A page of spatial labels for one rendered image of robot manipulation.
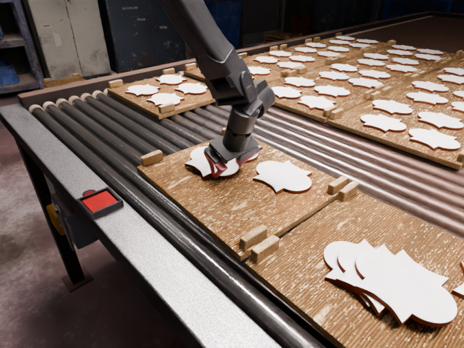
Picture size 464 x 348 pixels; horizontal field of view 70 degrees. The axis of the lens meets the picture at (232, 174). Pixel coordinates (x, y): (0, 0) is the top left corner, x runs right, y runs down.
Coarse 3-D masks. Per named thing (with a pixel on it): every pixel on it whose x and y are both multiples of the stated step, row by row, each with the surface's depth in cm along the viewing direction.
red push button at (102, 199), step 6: (102, 192) 77; (90, 198) 75; (96, 198) 75; (102, 198) 75; (108, 198) 75; (114, 198) 75; (84, 204) 74; (90, 204) 73; (96, 204) 73; (102, 204) 73; (108, 204) 73; (90, 210) 71; (96, 210) 71
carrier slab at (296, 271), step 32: (320, 224) 66; (352, 224) 66; (384, 224) 66; (416, 224) 66; (288, 256) 59; (320, 256) 59; (416, 256) 59; (448, 256) 59; (288, 288) 53; (320, 288) 53; (448, 288) 53; (320, 320) 48; (352, 320) 48; (384, 320) 48
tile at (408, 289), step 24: (360, 264) 54; (384, 264) 54; (408, 264) 54; (360, 288) 50; (384, 288) 50; (408, 288) 50; (432, 288) 50; (408, 312) 46; (432, 312) 46; (456, 312) 46
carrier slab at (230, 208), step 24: (264, 144) 96; (144, 168) 85; (168, 168) 85; (192, 168) 85; (240, 168) 85; (312, 168) 85; (168, 192) 76; (192, 192) 76; (216, 192) 76; (240, 192) 76; (264, 192) 76; (312, 192) 76; (192, 216) 69; (216, 216) 69; (240, 216) 69; (264, 216) 69; (288, 216) 69; (216, 240) 65
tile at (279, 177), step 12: (264, 168) 83; (276, 168) 83; (288, 168) 83; (264, 180) 78; (276, 180) 78; (288, 180) 78; (300, 180) 78; (276, 192) 75; (288, 192) 76; (300, 192) 75
